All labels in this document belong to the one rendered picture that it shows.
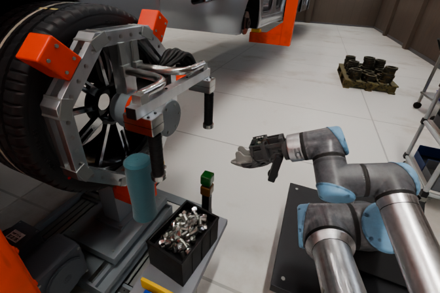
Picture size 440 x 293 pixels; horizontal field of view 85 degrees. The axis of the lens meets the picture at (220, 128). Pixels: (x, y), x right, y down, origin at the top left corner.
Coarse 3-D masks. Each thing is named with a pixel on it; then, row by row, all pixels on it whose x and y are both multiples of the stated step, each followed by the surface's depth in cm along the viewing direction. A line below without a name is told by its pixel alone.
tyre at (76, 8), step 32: (0, 32) 64; (32, 32) 61; (64, 32) 64; (0, 64) 60; (0, 96) 59; (32, 96) 60; (0, 128) 62; (32, 128) 62; (0, 160) 74; (32, 160) 64
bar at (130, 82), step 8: (112, 48) 75; (128, 48) 76; (112, 56) 76; (128, 56) 77; (112, 64) 77; (120, 80) 79; (128, 80) 80; (120, 88) 81; (128, 88) 80; (136, 88) 84
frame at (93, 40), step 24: (72, 48) 64; (96, 48) 65; (144, 48) 90; (48, 96) 60; (72, 96) 62; (48, 120) 62; (72, 120) 63; (72, 144) 65; (72, 168) 68; (96, 168) 80; (120, 168) 93
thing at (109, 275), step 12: (168, 204) 137; (156, 216) 131; (168, 216) 135; (156, 228) 125; (144, 240) 116; (84, 252) 112; (132, 252) 113; (144, 252) 119; (96, 264) 107; (108, 264) 106; (120, 264) 108; (132, 264) 111; (84, 276) 103; (96, 276) 100; (108, 276) 103; (120, 276) 104; (84, 288) 102; (96, 288) 97; (108, 288) 98
